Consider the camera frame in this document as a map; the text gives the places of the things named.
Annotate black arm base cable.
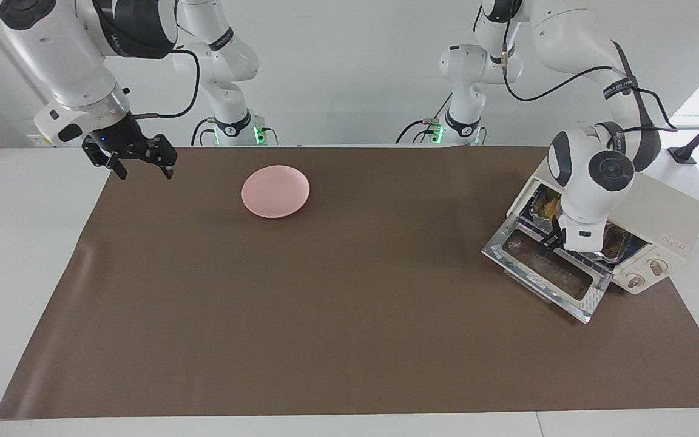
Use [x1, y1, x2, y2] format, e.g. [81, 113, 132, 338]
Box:
[191, 117, 218, 147]
[396, 94, 451, 144]

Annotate brown table mat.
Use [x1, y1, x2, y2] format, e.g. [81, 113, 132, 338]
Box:
[0, 144, 699, 421]

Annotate white toaster oven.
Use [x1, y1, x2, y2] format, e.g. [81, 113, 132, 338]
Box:
[507, 155, 699, 296]

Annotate metal wire oven rack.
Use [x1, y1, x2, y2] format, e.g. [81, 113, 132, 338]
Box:
[516, 212, 615, 280]

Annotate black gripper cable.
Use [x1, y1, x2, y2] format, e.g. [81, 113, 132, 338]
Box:
[474, 0, 681, 134]
[128, 49, 200, 119]

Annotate pink round plate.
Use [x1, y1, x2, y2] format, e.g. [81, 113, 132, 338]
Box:
[241, 164, 311, 219]

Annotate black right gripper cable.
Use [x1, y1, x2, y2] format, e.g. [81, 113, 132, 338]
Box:
[128, 49, 200, 119]

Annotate glass oven door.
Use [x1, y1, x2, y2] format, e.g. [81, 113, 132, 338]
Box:
[481, 215, 615, 324]

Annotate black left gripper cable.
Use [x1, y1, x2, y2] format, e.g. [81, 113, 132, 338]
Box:
[474, 0, 681, 134]

